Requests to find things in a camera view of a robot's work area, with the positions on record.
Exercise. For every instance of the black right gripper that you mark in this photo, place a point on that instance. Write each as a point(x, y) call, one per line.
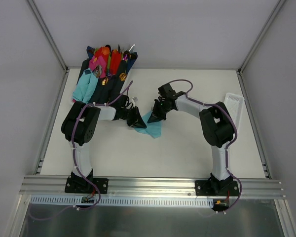
point(161, 108)

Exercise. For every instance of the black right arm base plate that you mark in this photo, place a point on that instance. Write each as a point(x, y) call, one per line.
point(209, 188)

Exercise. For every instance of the white plastic basket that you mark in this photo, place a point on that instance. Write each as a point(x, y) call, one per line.
point(122, 77)

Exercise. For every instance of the white slotted cable duct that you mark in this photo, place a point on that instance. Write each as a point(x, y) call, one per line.
point(123, 201)

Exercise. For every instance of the magenta rolled napkin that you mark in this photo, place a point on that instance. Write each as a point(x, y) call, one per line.
point(98, 61)

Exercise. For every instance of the red rolled napkin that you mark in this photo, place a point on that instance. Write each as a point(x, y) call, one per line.
point(116, 58)

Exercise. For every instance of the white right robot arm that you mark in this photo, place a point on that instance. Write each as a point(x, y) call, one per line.
point(218, 129)

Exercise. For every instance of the light blue paper napkin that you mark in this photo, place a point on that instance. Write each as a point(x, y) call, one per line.
point(152, 129)

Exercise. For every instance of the aluminium front rail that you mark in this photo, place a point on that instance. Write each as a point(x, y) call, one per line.
point(152, 187)

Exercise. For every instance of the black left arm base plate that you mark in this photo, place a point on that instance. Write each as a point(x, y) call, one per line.
point(77, 185)

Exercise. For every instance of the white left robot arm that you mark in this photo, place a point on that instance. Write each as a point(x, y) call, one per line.
point(79, 127)

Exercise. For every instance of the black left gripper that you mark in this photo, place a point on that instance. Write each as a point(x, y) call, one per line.
point(132, 116)

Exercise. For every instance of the dark navy rolled napkin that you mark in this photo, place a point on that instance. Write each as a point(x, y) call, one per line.
point(106, 90)

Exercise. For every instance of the white utensil tray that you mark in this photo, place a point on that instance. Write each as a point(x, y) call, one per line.
point(234, 104)

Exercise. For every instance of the light blue rolled napkin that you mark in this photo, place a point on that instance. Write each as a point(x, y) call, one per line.
point(85, 87)

